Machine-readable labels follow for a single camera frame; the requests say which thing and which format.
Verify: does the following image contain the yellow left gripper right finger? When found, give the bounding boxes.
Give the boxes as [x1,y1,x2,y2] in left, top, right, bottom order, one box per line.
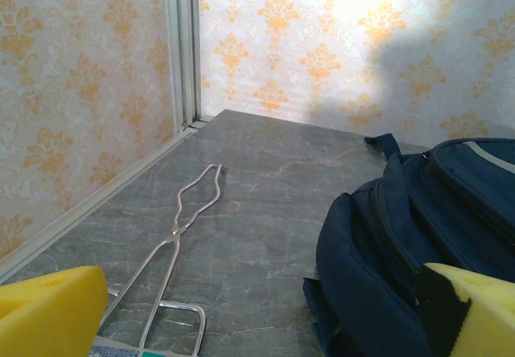
[414,262,515,357]

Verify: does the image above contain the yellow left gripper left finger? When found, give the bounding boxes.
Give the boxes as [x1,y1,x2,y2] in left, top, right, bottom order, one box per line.
[0,265,109,357]

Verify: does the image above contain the navy blue backpack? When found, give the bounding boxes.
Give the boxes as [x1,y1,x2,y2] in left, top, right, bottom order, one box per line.
[302,133,515,357]

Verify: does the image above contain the small green white packet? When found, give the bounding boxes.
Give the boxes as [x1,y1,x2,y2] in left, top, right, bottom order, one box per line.
[90,334,178,357]

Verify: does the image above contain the aluminium table edge rail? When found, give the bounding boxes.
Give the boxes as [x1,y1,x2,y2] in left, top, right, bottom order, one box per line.
[0,118,209,286]

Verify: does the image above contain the metal wire tongs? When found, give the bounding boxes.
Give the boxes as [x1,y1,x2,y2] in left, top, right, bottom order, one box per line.
[98,163,225,357]

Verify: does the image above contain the aluminium frame post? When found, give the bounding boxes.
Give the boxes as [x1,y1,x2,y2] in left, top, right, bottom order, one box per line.
[163,0,203,132]

